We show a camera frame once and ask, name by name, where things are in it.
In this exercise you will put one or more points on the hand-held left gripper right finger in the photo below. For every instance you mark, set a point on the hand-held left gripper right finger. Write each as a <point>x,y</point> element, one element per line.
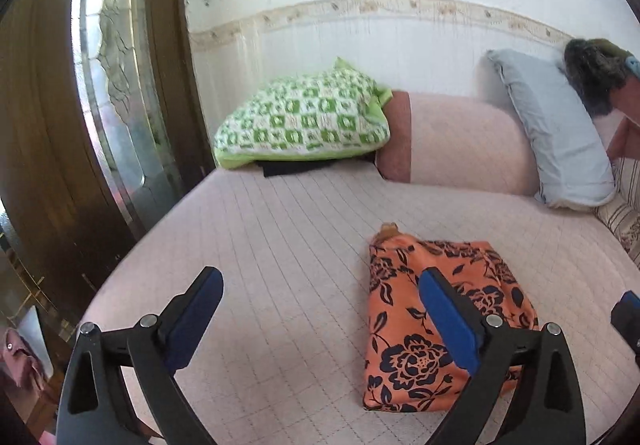
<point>450,325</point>

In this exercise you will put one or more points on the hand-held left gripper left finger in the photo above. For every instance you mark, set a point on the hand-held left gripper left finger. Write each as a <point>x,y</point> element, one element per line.
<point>195,320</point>

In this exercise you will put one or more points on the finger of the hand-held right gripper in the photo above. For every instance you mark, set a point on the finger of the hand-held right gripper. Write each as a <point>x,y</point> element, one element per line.
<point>627,317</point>

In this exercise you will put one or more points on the orange black floral blouse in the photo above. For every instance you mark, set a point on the orange black floral blouse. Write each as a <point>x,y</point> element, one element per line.
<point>400,325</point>

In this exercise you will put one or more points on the striped floral cushion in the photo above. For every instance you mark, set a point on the striped floral cushion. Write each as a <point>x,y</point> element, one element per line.
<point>625,220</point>

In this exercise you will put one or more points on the pink quilted bolster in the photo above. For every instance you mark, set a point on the pink quilted bolster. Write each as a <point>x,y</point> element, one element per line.
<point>460,145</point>

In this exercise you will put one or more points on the black folded cloth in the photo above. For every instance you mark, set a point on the black folded cloth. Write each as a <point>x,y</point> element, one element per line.
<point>300,167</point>

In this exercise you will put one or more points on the pink and brown cushion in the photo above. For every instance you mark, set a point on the pink and brown cushion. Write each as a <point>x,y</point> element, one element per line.
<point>627,125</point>

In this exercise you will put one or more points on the light blue pillow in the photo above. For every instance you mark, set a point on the light blue pillow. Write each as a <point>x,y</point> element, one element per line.
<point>555,135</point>

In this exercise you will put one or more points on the green white patterned pillow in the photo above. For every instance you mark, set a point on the green white patterned pillow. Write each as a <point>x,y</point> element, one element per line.
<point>300,120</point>

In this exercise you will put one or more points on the wooden door with glass pane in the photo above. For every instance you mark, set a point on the wooden door with glass pane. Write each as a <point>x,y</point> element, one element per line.
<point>50,125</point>

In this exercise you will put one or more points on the dark furry cloth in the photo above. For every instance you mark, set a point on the dark furry cloth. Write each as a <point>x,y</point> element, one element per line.
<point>595,75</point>

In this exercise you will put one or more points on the light blue cloth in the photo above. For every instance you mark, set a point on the light blue cloth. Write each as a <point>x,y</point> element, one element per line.
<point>635,66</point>

